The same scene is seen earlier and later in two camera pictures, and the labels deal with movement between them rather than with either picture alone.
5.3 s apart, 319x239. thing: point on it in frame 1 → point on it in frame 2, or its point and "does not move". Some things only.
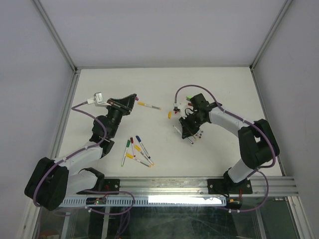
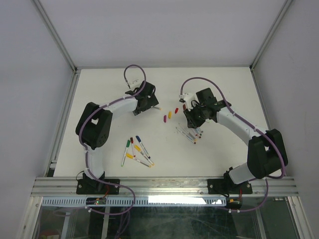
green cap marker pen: x=124 y=155 does not move
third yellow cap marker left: x=132 y=157 does not move
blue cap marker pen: x=138 y=138 does not move
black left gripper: x=122 y=104 → x=152 y=101
